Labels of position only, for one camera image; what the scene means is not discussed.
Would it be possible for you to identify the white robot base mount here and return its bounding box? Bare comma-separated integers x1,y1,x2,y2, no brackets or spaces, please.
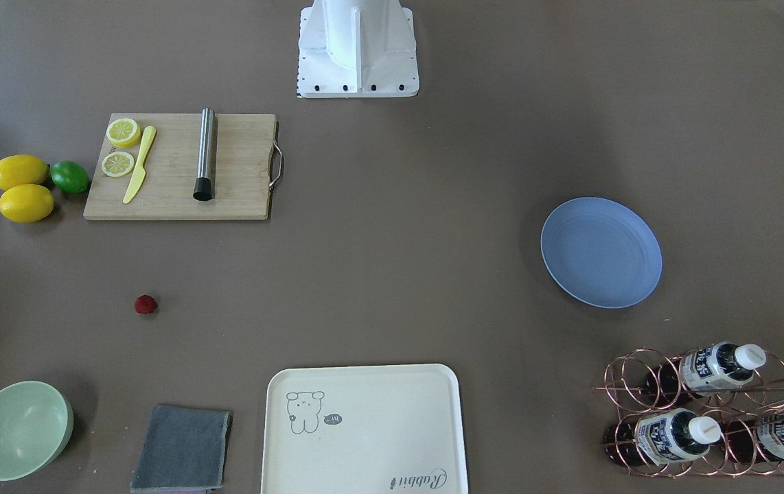
296,1,420,98

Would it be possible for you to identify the steel muddler black tip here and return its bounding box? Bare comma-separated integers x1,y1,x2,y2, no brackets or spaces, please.
192,107,216,201

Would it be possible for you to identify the tea bottle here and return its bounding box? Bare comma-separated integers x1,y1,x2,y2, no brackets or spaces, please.
722,412,784,464
601,408,722,468
641,341,768,407

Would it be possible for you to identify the upper tea bottle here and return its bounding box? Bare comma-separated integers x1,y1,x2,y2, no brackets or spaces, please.
641,341,768,407

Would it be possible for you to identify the yellow lemon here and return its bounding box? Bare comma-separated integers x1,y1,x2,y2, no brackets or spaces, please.
0,184,54,223
0,154,49,191

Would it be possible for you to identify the green lime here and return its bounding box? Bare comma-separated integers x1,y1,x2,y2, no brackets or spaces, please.
49,161,91,193

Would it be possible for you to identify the blue plate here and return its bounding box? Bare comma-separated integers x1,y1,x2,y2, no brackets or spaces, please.
540,197,664,309

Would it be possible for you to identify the wooden cutting board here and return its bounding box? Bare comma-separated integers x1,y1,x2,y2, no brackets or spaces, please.
82,113,279,221

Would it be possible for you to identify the lemon half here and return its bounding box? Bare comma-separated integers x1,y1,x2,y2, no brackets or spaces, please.
105,117,142,149

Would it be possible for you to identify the light green bowl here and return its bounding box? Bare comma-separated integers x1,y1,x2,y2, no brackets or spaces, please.
0,381,74,482

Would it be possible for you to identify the grey folded cloth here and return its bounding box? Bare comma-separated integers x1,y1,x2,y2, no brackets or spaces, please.
130,405,230,493

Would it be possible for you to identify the copper wire bottle rack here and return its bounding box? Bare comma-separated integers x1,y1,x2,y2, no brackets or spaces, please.
596,347,784,478

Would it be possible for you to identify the cream rabbit tray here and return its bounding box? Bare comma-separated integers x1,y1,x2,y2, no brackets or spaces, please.
261,363,470,493

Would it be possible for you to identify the red strawberry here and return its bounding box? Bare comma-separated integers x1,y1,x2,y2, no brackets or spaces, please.
134,294,159,315

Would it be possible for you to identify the lower tea bottle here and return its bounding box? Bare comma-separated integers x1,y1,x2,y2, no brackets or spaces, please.
722,412,784,464
601,408,722,468

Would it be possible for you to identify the yellow plastic knife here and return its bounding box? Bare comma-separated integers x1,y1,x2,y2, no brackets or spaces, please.
122,126,157,204

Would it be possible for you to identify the lemon slice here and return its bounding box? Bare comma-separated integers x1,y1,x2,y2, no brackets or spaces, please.
100,151,135,178

